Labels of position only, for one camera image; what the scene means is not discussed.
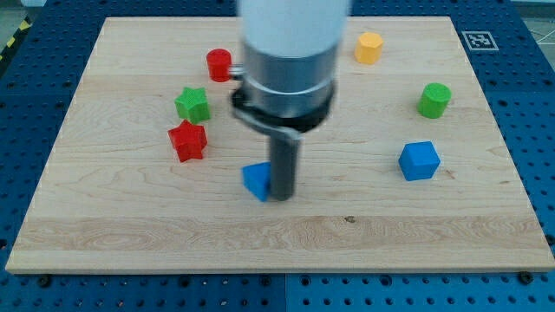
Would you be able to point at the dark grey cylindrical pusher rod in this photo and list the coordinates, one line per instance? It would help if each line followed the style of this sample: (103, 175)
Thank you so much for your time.
(283, 158)

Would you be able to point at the blue triangle block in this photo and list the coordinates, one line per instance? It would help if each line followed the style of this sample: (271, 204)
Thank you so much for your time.
(256, 179)

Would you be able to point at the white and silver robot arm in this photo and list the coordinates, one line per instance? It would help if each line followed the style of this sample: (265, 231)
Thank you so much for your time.
(287, 75)

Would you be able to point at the red star block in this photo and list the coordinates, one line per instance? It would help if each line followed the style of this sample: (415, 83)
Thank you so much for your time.
(188, 140)

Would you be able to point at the green star block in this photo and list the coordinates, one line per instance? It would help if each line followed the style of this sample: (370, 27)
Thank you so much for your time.
(192, 105)

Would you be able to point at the red cylinder block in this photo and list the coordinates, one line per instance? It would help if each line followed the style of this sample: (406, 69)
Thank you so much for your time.
(218, 63)

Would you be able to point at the light wooden board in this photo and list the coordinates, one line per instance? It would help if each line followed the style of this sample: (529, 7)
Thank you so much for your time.
(115, 199)

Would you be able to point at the blue cube block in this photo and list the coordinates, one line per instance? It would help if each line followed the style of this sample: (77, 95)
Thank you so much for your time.
(419, 160)

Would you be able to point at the yellow hexagon block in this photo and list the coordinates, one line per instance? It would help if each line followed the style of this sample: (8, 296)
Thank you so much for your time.
(368, 48)

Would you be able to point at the green cylinder block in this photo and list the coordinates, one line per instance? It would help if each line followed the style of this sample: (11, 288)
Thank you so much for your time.
(434, 100)

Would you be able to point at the white fiducial marker tag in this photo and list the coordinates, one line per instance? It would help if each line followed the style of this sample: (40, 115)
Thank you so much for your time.
(479, 40)

